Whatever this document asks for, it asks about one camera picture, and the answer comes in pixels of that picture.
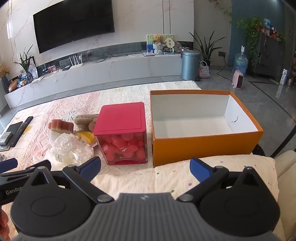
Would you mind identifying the person's left hand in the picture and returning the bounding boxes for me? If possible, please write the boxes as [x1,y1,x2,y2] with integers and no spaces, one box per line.
[0,210,10,235]

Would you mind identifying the black remote control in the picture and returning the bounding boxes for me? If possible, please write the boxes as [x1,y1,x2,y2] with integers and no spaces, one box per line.
[14,116,33,137]

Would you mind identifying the clear plastic bag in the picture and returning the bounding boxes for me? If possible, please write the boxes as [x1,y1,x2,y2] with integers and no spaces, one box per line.
[32,133,94,168]

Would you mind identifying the golden bread-shaped ornament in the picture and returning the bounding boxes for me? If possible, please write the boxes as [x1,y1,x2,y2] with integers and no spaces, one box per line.
[9,79,22,93]

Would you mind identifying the snake plant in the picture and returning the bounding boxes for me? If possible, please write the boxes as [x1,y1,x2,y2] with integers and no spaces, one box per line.
[189,30,226,67]

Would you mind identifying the teddy bear bouquet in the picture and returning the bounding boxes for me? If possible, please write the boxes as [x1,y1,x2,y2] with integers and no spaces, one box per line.
[152,34,164,55]

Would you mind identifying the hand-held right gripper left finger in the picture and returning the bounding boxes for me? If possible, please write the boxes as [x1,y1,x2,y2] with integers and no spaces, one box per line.
[24,156,115,204]

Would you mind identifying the pink lace tablecloth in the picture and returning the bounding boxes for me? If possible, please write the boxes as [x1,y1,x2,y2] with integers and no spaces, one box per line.
[0,81,201,176]

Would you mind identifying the black power cable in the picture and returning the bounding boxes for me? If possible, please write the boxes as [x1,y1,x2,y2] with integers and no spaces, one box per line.
[216,54,234,81]

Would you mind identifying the cream floral quilt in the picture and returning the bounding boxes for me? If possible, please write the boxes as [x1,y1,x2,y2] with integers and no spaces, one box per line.
[50,154,279,202]

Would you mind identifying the red and tan soft block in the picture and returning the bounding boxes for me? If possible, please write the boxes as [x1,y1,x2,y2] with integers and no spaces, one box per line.
[48,119,75,134]

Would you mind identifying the blue-grey trash can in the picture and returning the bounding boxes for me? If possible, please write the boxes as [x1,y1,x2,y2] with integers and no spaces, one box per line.
[181,50,201,81]

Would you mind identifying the pink space heater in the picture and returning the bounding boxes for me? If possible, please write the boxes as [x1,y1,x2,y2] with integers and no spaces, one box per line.
[232,70,245,89]

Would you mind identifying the small grey box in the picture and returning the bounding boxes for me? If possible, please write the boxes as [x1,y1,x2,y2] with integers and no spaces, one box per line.
[0,131,12,145]

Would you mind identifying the white marble tv console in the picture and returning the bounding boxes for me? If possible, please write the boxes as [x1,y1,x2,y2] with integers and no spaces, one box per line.
[4,54,185,108]

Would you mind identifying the black television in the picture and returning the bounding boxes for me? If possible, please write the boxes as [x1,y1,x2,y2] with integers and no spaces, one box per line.
[33,0,115,54]

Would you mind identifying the yellow snack packet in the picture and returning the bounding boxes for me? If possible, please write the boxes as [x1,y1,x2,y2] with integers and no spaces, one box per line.
[74,131,96,144]

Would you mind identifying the potted grass plant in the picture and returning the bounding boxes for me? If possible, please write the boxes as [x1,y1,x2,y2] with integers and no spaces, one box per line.
[13,45,35,83]

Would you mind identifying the dried yellow flowers in vase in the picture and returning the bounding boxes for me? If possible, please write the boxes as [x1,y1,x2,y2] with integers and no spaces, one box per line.
[0,61,10,93]

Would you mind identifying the flat black box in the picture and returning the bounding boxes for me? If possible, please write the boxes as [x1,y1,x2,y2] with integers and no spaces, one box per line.
[0,121,30,148]

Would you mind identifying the pink Wonderlab box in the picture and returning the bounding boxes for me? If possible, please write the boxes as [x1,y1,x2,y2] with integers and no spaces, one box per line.
[93,102,148,165]

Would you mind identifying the blue water jug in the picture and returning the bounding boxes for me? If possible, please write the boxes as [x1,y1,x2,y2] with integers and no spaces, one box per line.
[234,45,248,75]

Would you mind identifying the white router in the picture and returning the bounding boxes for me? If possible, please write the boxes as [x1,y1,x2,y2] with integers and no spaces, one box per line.
[68,54,84,70]

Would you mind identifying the dark cabinet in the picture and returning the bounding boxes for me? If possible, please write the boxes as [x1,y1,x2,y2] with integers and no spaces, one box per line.
[251,32,286,81]

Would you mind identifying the orange cardboard box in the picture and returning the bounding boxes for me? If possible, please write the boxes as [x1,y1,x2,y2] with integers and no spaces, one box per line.
[149,90,264,168]

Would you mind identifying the trailing pothos plant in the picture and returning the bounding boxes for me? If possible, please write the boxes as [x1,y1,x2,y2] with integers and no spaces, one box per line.
[236,16,266,67]

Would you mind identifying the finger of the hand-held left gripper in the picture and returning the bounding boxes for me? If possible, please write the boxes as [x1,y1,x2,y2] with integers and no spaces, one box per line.
[0,158,35,184]

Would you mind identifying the brown plush toy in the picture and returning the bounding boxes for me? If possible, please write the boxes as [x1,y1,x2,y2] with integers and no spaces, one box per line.
[74,113,100,132]

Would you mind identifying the cream sofa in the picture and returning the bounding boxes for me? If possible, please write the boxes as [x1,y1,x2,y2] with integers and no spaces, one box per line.
[274,150,296,241]

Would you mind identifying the woven basket bag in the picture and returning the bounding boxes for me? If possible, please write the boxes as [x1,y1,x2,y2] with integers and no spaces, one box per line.
[198,61,211,79]

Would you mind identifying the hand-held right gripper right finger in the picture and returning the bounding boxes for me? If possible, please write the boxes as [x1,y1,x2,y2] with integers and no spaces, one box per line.
[177,158,269,202]

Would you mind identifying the green picture card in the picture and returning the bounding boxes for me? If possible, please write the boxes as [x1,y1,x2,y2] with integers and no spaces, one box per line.
[146,34,174,53]

